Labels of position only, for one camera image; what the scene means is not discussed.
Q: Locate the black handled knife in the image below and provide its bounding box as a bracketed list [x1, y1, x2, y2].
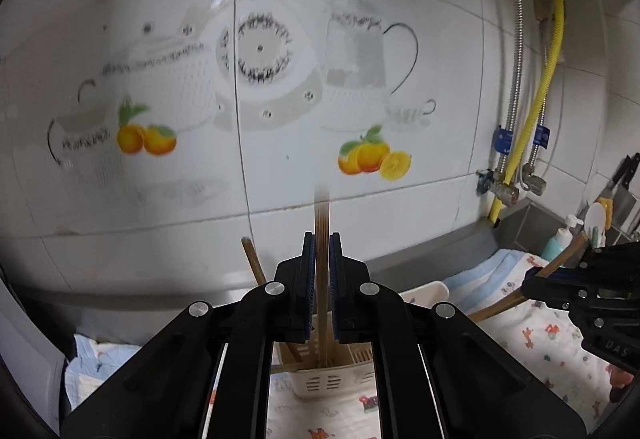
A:
[607, 154, 640, 200]

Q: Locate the printed cartoon blanket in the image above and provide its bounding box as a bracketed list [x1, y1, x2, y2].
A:
[65, 249, 640, 439]

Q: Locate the long metal flexible hose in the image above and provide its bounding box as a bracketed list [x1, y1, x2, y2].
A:
[487, 0, 523, 184]

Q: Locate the white microwave oven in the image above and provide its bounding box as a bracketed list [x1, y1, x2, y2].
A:
[0, 264, 68, 439]

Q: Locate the white spatula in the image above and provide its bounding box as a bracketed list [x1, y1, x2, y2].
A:
[585, 201, 608, 245]

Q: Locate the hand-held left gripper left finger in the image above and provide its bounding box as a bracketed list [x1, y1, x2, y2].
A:
[60, 231, 317, 439]

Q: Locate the short metal flexible hose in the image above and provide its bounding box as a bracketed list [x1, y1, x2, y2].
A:
[525, 14, 551, 170]

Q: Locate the yellow gas hose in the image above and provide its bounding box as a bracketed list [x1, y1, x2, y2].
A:
[492, 0, 566, 225]

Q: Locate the metal pipe valve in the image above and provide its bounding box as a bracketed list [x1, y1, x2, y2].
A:
[477, 166, 521, 207]
[520, 161, 547, 196]

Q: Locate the blue pump bottle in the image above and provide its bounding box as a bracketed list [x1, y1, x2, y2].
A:
[542, 214, 583, 262]

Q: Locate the beige plastic utensil holder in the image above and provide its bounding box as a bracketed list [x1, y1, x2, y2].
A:
[272, 281, 451, 400]

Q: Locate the steel cleaver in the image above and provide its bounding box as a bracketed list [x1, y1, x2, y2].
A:
[612, 189, 638, 230]

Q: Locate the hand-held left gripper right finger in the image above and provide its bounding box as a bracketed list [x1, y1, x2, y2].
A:
[327, 231, 588, 439]

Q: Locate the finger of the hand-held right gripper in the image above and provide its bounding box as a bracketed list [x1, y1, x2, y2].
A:
[520, 268, 592, 313]
[580, 243, 640, 277]

